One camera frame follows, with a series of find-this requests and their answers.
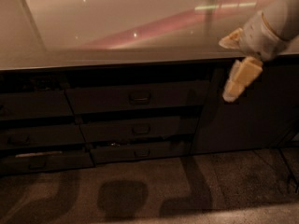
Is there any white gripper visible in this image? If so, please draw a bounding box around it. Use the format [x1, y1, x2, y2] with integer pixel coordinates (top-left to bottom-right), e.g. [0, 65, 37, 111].
[219, 11, 289, 103]

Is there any dark grey drawer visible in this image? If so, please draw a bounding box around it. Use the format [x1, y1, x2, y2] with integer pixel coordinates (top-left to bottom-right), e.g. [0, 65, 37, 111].
[0, 125, 84, 150]
[0, 150, 93, 175]
[0, 91, 72, 120]
[80, 116, 198, 143]
[65, 80, 209, 114]
[91, 140, 191, 164]

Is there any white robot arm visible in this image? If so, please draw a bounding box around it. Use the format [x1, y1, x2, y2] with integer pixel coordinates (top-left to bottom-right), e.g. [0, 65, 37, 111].
[219, 0, 299, 103]

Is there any dark grey cabinet door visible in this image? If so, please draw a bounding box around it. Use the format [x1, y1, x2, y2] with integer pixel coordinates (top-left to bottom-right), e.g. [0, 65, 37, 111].
[192, 59, 299, 154]

